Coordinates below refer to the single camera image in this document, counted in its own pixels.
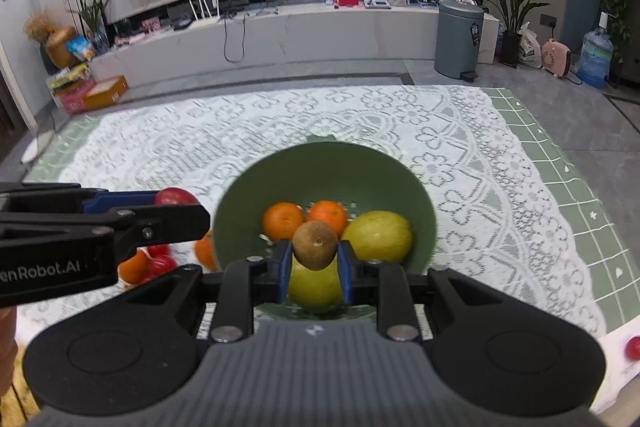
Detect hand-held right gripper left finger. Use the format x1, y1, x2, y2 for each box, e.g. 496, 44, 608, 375
125, 239, 293, 343

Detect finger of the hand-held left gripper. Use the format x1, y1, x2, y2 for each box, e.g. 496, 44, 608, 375
0, 204, 211, 269
0, 182, 162, 214

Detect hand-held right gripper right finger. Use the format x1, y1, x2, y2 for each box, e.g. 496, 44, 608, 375
337, 241, 506, 342

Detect small brown kiwi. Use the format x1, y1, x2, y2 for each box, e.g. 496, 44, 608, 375
292, 221, 339, 271

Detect orange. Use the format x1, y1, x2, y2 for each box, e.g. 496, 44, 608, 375
118, 248, 149, 284
306, 200, 348, 238
194, 231, 217, 272
262, 202, 306, 243

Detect yellow-green lemon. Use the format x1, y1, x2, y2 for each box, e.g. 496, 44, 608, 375
341, 210, 414, 264

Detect green colander bowl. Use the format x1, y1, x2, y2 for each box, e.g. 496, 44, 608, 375
212, 134, 438, 320

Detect person's left hand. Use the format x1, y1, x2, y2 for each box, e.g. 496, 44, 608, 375
0, 307, 19, 393

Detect white oval pad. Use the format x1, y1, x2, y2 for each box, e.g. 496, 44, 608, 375
21, 129, 57, 164

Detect orange cardboard box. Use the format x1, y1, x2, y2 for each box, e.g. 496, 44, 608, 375
82, 76, 129, 110

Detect pink box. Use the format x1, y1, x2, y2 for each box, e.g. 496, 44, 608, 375
52, 79, 96, 114

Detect yellow fluffy cloth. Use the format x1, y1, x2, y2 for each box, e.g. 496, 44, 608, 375
14, 354, 40, 410

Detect yellow green packet pile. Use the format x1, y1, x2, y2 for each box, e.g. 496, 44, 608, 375
47, 64, 92, 90

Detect white lace tablecloth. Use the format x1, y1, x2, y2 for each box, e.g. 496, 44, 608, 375
15, 84, 608, 343

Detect blue snack bag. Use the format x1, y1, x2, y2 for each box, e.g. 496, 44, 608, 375
67, 37, 97, 60

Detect gold vase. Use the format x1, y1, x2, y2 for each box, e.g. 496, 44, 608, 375
46, 27, 81, 68

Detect green plant in glass vase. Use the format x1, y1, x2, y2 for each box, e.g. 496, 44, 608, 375
67, 0, 113, 55

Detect dried flower bunch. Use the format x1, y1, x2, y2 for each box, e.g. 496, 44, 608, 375
24, 9, 58, 42

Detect white router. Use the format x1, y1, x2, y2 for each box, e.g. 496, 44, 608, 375
187, 0, 223, 28

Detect white television console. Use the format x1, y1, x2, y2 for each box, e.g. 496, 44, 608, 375
87, 2, 443, 88

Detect grey pedal trash can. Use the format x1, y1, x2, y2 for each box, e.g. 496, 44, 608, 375
434, 0, 486, 82

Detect white plastic bag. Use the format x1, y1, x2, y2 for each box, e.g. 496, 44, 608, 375
517, 23, 543, 68

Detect pink pig heater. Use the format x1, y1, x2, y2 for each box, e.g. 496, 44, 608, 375
541, 38, 575, 76

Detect long leaf potted plant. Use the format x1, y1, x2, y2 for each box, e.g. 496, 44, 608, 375
472, 0, 563, 68

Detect blue water jug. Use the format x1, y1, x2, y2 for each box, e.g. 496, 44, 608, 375
575, 12, 615, 88

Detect black hanging cable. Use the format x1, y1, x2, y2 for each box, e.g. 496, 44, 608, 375
222, 9, 248, 62

